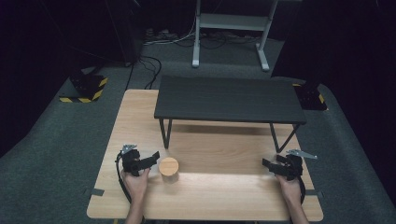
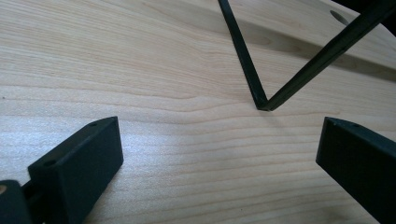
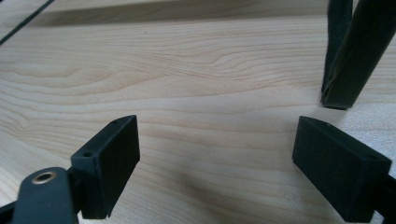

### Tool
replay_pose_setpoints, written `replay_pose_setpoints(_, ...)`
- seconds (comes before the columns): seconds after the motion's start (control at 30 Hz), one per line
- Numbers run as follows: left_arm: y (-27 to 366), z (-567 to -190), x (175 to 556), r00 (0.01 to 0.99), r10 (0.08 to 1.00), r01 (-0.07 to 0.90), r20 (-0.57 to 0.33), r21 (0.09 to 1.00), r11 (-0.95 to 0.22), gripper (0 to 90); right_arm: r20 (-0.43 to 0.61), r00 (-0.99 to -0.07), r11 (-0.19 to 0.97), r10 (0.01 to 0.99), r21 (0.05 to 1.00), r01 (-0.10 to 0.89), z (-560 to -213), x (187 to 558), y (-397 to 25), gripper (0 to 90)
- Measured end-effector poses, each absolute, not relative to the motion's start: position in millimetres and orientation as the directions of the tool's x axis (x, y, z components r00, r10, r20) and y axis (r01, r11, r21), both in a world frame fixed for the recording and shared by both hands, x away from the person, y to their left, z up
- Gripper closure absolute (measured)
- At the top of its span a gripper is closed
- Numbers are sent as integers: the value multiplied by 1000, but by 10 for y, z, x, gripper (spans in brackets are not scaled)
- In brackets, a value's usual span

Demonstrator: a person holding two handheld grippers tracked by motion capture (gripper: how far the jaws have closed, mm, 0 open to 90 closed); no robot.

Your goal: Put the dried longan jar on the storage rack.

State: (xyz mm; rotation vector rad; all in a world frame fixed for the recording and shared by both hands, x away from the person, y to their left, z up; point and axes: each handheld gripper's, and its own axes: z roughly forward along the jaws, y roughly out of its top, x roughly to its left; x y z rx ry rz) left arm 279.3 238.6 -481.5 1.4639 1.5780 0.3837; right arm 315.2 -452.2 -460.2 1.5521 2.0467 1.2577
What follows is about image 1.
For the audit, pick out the black shelf riser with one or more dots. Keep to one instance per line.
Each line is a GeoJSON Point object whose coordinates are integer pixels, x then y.
{"type": "Point", "coordinates": [229, 99]}

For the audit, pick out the black yellow striped base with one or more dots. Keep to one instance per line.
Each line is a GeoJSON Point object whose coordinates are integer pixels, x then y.
{"type": "Point", "coordinates": [310, 96]}
{"type": "Point", "coordinates": [86, 88]}

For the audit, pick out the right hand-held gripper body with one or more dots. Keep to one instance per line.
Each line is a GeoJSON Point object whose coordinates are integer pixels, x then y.
{"type": "Point", "coordinates": [294, 164]}

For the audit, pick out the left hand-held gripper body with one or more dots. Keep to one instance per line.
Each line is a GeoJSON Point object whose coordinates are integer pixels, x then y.
{"type": "Point", "coordinates": [130, 159]}

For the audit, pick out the grey tape strip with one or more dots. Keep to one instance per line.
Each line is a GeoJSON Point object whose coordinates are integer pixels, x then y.
{"type": "Point", "coordinates": [97, 192]}
{"type": "Point", "coordinates": [313, 193]}

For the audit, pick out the grey metal stand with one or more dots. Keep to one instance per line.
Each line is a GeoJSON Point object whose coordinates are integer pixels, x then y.
{"type": "Point", "coordinates": [230, 22]}

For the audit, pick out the person's left hand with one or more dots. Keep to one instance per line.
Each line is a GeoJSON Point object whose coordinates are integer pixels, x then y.
{"type": "Point", "coordinates": [136, 184]}

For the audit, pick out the wooden lidded jar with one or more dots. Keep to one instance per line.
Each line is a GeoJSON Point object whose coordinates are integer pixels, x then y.
{"type": "Point", "coordinates": [168, 167]}

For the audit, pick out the person's right hand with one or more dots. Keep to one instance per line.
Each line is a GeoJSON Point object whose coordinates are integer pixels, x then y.
{"type": "Point", "coordinates": [290, 188]}

